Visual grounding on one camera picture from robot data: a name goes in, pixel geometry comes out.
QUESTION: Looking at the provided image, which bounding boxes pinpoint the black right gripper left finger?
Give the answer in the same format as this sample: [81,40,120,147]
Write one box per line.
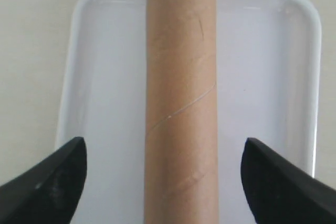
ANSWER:
[1,137,87,223]

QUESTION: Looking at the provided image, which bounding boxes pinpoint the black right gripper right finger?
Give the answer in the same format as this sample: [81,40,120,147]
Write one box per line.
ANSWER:
[240,137,335,223]

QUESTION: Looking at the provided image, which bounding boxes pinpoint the brown cardboard tube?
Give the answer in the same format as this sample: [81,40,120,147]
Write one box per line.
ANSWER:
[144,0,219,223]

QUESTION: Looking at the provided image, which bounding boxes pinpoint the white rectangular tray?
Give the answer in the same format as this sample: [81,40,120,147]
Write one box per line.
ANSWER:
[56,0,321,223]

